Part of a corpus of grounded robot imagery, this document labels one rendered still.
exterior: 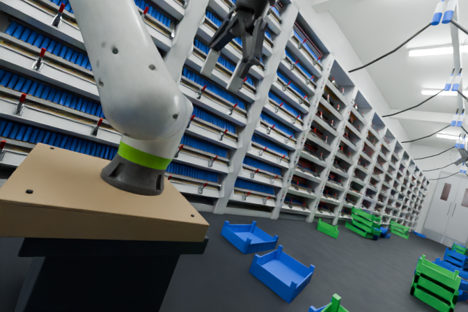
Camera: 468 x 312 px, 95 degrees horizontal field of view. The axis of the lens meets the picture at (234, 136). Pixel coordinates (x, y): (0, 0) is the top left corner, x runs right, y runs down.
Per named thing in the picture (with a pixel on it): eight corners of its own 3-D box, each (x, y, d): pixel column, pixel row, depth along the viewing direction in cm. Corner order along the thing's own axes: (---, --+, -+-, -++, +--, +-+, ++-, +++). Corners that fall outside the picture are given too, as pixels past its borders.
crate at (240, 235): (250, 232, 146) (254, 220, 147) (274, 248, 132) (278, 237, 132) (219, 233, 125) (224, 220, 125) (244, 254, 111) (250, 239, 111)
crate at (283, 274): (274, 258, 120) (279, 244, 120) (310, 281, 108) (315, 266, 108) (248, 271, 96) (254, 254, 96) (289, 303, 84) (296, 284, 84)
